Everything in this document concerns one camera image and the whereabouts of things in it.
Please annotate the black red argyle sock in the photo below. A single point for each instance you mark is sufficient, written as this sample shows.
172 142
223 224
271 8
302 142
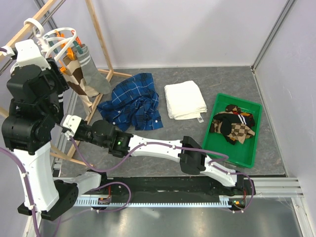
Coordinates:
247 116

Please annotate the black white striped sock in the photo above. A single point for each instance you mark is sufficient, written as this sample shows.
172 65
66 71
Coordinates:
222 123

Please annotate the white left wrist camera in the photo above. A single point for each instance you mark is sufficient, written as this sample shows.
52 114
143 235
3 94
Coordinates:
25 53

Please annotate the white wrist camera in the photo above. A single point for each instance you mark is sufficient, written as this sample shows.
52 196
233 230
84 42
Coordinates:
70 124
25 53

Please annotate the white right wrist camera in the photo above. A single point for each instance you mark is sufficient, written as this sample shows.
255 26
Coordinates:
70 124

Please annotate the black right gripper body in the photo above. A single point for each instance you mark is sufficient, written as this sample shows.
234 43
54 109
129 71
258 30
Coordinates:
85 135

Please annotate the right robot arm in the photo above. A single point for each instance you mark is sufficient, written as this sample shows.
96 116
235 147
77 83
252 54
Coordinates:
193 160

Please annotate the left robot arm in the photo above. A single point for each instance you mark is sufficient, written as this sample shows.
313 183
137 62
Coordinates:
36 107

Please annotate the blue plaid shirt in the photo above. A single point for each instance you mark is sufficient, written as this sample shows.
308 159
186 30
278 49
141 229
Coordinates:
134 102

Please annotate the grey white striped sock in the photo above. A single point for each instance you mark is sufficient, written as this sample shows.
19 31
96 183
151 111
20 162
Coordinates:
91 74

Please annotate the white round sock hanger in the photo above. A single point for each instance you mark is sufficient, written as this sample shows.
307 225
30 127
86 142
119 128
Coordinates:
56 41

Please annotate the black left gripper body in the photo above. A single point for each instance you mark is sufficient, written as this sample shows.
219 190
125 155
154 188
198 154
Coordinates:
59 81

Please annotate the brown cream striped sock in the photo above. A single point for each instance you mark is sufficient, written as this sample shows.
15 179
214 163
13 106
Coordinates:
77 83

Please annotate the green plastic tray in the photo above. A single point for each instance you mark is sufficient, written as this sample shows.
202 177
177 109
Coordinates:
239 154

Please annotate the white folded towel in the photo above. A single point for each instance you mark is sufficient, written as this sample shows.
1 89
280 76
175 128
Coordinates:
184 101

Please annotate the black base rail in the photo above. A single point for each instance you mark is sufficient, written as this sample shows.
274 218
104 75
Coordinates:
169 191

